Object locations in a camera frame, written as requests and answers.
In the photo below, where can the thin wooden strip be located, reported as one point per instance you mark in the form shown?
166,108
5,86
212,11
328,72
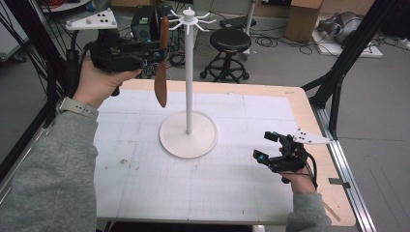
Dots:
331,211

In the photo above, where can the white floor board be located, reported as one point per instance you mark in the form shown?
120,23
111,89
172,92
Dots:
361,51

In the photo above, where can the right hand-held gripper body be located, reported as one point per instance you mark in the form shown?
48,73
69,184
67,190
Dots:
293,154

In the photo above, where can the black computer tower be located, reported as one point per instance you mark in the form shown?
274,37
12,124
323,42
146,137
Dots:
145,16

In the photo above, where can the black round stool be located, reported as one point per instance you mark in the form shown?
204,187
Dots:
229,40

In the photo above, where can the white round table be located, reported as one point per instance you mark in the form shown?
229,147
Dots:
64,4

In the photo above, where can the white post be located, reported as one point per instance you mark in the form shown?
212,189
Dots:
250,19

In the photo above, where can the black tape piece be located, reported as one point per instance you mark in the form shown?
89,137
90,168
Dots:
339,182

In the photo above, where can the aluminium rail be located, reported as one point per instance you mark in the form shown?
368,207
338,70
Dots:
29,148
348,174

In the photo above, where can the cardboard box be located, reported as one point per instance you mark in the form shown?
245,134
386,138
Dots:
303,19

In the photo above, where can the grey backpack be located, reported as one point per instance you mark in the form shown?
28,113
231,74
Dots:
341,25

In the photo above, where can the black metal frame stand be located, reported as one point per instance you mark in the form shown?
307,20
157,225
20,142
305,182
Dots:
51,80
338,71

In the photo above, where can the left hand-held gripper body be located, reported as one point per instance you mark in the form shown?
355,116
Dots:
109,54

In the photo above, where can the beige wrist watch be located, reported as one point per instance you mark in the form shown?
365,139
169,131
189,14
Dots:
77,108

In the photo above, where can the white hook rack stand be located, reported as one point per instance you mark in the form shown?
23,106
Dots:
188,135

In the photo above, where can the white grid mat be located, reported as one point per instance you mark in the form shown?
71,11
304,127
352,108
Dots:
193,193

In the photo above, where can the wooden rice spatula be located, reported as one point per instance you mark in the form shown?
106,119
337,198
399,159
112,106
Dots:
161,87

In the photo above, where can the flat black device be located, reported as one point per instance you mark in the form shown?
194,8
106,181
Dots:
237,22

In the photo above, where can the person's left hand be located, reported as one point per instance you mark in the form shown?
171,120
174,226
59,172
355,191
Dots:
96,85

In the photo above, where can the person's right hand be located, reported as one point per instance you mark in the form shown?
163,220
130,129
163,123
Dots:
301,183

